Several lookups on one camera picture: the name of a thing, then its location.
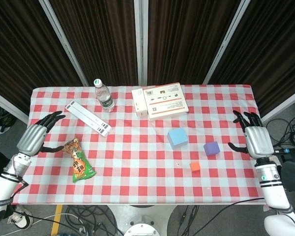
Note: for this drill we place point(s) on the grey partition rail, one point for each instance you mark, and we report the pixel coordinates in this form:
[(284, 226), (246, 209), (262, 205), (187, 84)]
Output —
[(285, 103), (7, 105)]

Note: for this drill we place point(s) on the blue foam cube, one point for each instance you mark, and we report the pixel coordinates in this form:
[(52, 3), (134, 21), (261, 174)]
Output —
[(177, 138)]

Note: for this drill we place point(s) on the green orange snack bag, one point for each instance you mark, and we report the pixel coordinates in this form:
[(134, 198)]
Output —
[(79, 162)]

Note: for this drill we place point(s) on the white folding stand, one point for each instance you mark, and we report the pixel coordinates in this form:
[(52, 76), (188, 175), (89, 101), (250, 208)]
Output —
[(88, 118)]

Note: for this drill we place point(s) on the black power strip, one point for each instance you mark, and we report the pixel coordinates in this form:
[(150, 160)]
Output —
[(288, 150)]

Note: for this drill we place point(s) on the clear plastic water bottle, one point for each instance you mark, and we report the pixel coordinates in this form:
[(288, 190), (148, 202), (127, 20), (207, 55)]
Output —
[(104, 97)]

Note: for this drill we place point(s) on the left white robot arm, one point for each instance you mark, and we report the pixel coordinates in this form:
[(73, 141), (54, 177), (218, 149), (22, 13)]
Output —
[(3, 188)]

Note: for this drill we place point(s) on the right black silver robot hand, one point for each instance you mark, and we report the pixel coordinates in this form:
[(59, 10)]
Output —
[(258, 141)]

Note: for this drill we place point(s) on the dark brown partition panel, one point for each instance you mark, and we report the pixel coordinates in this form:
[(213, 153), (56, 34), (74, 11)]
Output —
[(273, 49), (184, 39), (19, 49), (100, 39)]

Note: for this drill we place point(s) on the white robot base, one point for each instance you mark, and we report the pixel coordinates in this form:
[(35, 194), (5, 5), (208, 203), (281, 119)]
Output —
[(142, 218)]

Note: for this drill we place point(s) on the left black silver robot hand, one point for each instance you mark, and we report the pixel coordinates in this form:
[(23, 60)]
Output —
[(30, 138)]

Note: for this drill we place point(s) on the purple foam cube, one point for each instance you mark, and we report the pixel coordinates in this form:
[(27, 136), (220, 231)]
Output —
[(212, 149)]

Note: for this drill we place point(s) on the grey partition post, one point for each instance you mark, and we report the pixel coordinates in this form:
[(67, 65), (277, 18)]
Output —
[(64, 41), (225, 41), (140, 41)]

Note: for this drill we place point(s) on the black white sneaker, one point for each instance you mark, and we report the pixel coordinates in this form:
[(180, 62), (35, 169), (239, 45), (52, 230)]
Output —
[(19, 220)]

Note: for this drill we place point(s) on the large white orange flat box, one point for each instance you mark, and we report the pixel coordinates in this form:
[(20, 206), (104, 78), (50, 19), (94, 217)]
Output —
[(166, 100)]

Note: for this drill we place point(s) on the orange foam cube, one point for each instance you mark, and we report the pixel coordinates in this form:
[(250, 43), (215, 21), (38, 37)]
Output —
[(195, 166)]

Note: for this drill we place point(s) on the red white checkered tablecloth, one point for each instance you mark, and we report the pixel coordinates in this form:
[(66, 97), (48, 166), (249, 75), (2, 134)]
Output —
[(137, 159)]

